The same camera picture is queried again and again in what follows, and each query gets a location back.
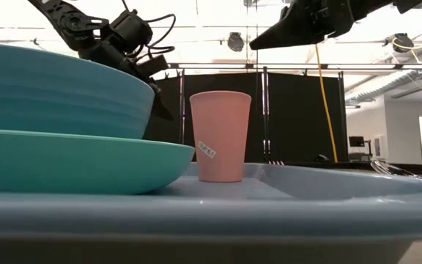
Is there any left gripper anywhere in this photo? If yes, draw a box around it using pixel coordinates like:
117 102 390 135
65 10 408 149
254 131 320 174
78 9 175 122

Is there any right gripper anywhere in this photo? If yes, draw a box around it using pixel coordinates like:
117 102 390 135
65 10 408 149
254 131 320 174
248 0 394 51

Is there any pink cup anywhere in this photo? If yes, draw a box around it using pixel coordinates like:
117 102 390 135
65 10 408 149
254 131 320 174
189 90 253 183

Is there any teal plate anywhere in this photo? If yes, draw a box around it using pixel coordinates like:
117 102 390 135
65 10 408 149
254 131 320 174
0 128 196 196

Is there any blue bowl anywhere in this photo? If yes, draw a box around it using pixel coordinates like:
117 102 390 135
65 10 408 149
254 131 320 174
0 42 156 140

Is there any blue plastic tray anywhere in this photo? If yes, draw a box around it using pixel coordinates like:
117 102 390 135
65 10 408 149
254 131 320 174
0 162 422 264

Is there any spoon with orange handle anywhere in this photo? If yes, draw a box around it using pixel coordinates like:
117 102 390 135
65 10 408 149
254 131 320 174
370 159 420 179

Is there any horizontal light bar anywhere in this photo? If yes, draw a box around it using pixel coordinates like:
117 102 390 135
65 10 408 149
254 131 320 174
166 62 422 71

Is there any black ceiling fixture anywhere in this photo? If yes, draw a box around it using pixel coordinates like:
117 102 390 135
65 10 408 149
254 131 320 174
383 32 415 54
226 32 245 53

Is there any black partition screen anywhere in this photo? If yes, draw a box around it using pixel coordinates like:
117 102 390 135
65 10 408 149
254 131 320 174
143 71 348 164

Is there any small black monitor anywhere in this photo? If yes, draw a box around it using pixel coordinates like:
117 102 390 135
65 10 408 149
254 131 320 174
348 135 372 163

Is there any yellow cable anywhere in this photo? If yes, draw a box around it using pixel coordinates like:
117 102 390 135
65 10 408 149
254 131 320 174
314 43 339 164

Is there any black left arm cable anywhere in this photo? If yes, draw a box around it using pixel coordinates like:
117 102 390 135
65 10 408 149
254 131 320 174
121 0 177 63

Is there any black aluminium frame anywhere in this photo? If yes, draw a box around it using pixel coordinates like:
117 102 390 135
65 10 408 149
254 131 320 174
284 161 422 177

